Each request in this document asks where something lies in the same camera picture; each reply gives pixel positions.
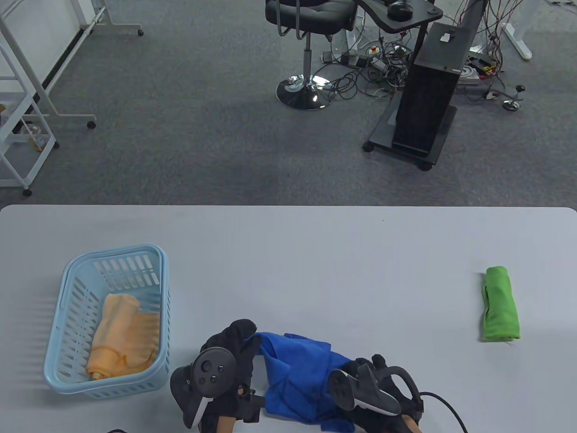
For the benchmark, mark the person's left hand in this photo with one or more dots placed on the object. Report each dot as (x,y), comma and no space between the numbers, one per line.
(234,338)

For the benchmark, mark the person's right hand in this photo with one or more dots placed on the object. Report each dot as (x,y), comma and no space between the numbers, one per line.
(383,365)

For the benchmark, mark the blue towel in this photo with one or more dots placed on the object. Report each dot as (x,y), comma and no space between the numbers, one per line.
(302,374)

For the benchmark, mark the orange towel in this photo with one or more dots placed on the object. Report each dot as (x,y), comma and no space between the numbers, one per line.
(126,338)

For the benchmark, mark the green towel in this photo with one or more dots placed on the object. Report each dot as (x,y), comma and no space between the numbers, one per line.
(500,306)

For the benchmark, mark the person's left forearm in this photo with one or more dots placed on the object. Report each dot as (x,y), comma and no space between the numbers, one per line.
(224,425)

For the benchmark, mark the grey white left hand controller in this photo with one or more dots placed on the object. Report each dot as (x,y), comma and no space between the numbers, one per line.
(212,372)

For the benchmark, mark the grey white hand controller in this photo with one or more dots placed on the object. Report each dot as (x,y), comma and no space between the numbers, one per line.
(212,372)
(347,388)

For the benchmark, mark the grey white right hand controller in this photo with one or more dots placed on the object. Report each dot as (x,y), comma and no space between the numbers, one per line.
(347,388)

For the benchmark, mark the light blue plastic basket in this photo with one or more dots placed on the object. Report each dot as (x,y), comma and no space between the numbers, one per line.
(67,374)

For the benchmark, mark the black wheeled cart base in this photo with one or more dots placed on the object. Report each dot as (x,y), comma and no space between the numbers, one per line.
(383,135)

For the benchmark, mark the black computer tower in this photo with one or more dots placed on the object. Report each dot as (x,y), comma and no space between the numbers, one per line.
(426,103)

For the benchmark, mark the white shelf rack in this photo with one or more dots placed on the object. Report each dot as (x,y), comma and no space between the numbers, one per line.
(27,97)

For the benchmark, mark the black office chair chrome base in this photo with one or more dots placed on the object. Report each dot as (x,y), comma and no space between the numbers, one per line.
(311,11)

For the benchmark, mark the white wheeled board stand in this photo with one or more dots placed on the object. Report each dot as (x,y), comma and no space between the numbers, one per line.
(110,13)

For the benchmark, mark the white desk leg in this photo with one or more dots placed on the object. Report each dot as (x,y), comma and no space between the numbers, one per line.
(518,40)

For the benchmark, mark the black side desk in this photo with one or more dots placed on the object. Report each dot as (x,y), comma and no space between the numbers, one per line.
(419,13)

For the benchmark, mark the black computer mouse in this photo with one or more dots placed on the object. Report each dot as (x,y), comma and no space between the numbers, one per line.
(399,10)

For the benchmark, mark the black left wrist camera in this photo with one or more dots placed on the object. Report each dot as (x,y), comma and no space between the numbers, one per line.
(248,403)

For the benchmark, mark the white wheeled metal frame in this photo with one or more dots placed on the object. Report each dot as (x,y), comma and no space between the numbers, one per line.
(43,92)

